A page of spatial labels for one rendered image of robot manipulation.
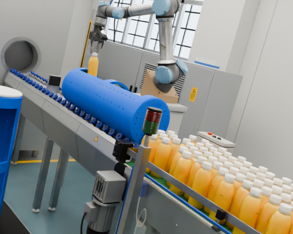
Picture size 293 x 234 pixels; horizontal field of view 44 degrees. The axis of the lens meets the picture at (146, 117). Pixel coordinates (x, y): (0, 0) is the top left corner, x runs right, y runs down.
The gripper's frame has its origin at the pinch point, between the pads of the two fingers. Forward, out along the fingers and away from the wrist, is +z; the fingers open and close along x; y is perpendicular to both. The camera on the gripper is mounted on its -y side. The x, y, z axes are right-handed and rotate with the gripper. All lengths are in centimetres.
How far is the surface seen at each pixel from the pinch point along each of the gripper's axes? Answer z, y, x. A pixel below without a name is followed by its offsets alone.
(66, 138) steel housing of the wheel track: 62, -6, 11
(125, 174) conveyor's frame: 50, -94, 23
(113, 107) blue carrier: 25, -58, 14
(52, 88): 39, 54, 0
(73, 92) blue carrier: 28.3, -7.9, 14.2
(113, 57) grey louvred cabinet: 8, 173, -129
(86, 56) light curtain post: 8, 67, -32
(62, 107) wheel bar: 43.3, 9.5, 11.0
